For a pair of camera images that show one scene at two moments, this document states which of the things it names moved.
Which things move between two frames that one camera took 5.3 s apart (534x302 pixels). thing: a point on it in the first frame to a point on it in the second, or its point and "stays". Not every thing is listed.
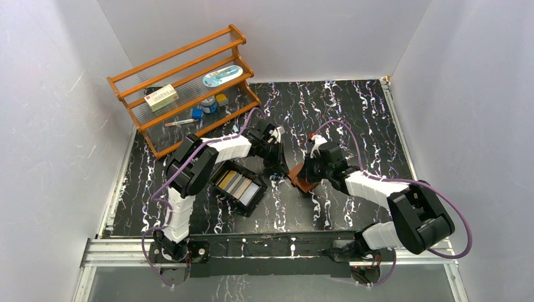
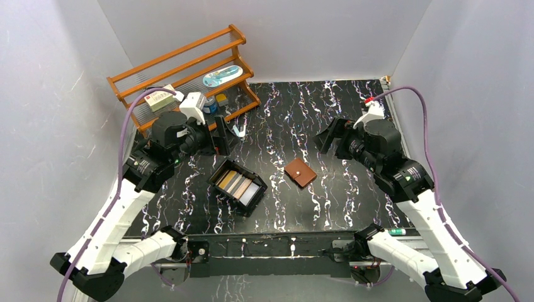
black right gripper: (305, 173) to (339, 128)
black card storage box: (240, 186) stays
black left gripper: (276, 158) to (211, 139)
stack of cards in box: (239, 186) stays
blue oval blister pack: (222, 75) stays
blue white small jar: (209, 104) stays
